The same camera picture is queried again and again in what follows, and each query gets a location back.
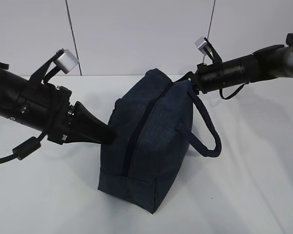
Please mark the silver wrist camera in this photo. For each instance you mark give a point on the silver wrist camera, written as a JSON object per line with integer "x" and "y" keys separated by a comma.
{"x": 63, "y": 61}
{"x": 206, "y": 48}

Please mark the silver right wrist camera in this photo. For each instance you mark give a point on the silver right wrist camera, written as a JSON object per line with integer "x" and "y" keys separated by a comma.
{"x": 206, "y": 48}

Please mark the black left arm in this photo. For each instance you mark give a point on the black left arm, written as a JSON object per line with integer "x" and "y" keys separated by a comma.
{"x": 11, "y": 87}

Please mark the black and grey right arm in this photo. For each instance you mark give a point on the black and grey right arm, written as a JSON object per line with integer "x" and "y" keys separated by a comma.
{"x": 268, "y": 63}

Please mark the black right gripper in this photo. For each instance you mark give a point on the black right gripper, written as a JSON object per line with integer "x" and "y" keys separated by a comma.
{"x": 197, "y": 79}

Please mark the dark navy fabric lunch bag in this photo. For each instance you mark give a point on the dark navy fabric lunch bag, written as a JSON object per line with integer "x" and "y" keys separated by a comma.
{"x": 156, "y": 121}

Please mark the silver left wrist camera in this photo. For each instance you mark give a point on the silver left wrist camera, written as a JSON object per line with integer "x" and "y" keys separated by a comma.
{"x": 63, "y": 61}

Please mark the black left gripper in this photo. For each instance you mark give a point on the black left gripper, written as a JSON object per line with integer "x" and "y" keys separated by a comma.
{"x": 51, "y": 112}

